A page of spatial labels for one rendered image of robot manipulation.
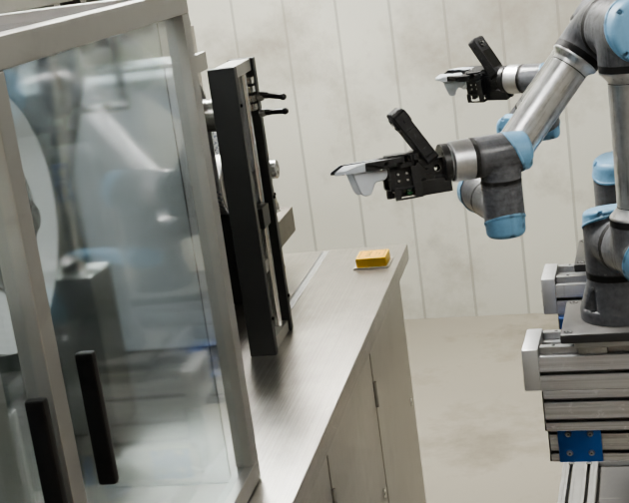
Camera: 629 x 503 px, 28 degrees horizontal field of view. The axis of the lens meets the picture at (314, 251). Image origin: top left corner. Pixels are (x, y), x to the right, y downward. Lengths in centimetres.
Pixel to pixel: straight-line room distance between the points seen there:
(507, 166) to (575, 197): 288
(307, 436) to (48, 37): 92
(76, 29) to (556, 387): 157
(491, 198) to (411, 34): 286
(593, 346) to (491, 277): 271
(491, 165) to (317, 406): 55
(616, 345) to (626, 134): 46
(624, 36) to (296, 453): 95
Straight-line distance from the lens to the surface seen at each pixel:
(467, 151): 226
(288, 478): 183
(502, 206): 230
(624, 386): 261
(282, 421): 203
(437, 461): 401
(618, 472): 337
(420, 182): 224
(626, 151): 238
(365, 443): 246
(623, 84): 235
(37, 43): 122
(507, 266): 525
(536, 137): 244
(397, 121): 223
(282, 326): 243
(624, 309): 255
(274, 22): 524
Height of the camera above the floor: 165
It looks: 14 degrees down
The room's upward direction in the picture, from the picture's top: 8 degrees counter-clockwise
